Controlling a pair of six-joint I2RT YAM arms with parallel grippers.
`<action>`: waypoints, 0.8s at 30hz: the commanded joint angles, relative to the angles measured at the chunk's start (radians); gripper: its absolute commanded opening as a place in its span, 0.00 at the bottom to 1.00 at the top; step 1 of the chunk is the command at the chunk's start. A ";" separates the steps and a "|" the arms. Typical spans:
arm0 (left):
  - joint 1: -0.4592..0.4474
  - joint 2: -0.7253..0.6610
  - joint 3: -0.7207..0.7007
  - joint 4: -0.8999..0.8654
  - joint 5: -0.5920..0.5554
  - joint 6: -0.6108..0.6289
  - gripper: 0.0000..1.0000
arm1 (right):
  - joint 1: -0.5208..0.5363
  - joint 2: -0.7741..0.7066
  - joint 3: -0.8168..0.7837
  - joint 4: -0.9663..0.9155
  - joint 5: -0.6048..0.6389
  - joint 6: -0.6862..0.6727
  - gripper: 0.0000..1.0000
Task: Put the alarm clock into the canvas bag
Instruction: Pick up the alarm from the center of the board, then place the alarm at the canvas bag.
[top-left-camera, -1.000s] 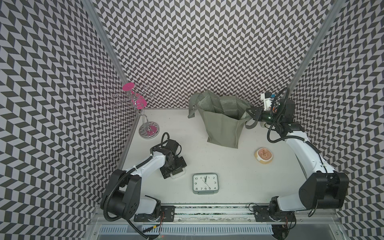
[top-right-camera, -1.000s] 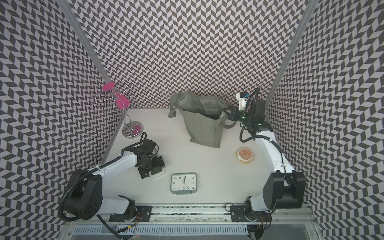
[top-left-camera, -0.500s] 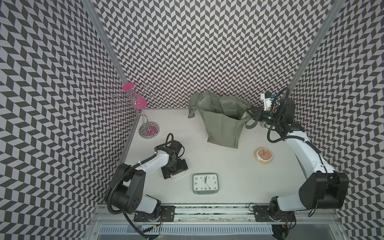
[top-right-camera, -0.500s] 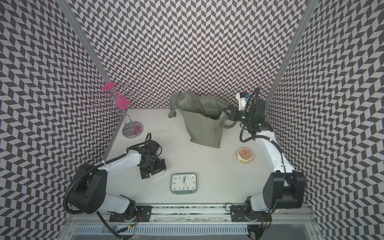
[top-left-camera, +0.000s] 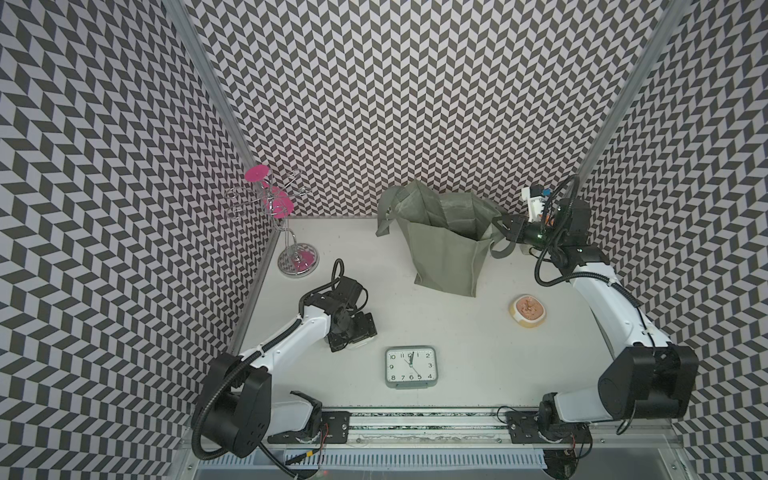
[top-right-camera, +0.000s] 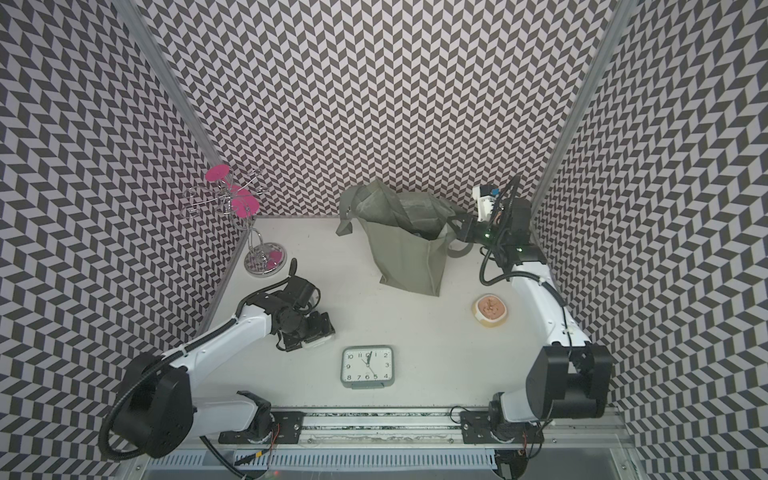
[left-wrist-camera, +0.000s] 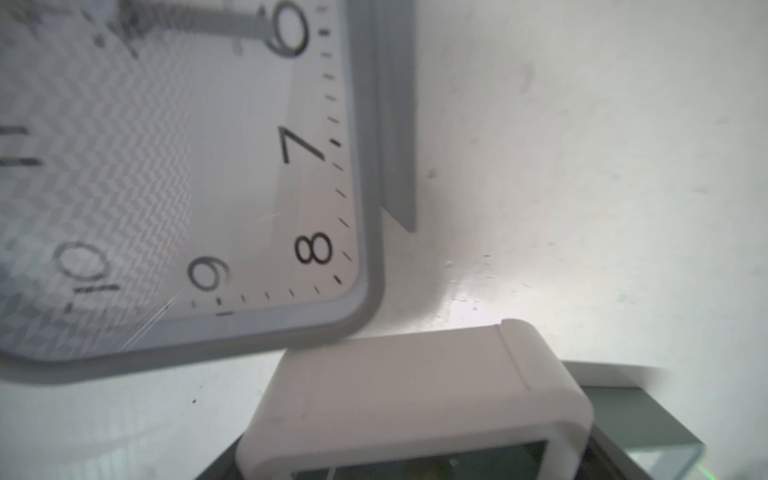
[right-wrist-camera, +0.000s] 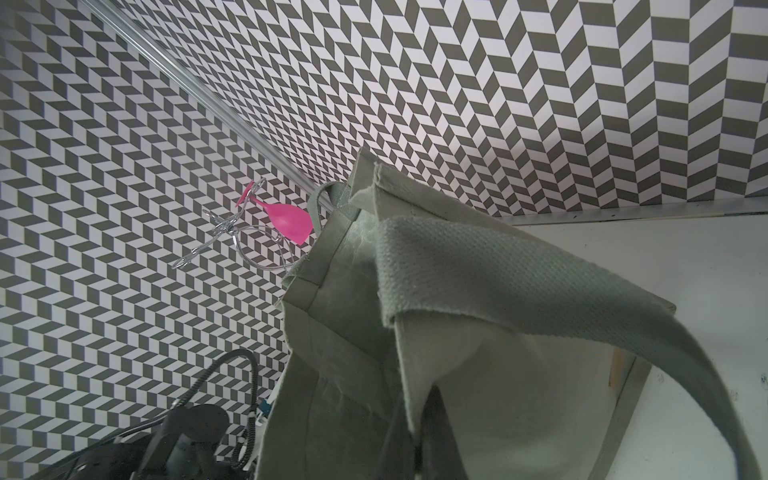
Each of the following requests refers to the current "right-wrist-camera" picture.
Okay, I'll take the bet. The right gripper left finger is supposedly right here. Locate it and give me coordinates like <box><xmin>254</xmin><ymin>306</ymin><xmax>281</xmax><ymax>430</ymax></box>
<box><xmin>374</xmin><ymin>401</ymin><xmax>415</xmax><ymax>480</ymax></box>

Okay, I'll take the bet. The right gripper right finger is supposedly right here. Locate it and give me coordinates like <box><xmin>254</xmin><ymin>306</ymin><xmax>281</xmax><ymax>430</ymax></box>
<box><xmin>421</xmin><ymin>386</ymin><xmax>468</xmax><ymax>480</ymax></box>

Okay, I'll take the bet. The green canvas bag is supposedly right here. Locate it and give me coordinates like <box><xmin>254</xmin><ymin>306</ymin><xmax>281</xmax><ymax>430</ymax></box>
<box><xmin>255</xmin><ymin>150</ymin><xmax>761</xmax><ymax>479</ymax></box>

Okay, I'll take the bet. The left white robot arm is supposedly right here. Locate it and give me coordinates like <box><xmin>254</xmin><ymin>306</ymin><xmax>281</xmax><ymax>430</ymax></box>
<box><xmin>32</xmin><ymin>348</ymin><xmax>261</xmax><ymax>479</ymax></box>

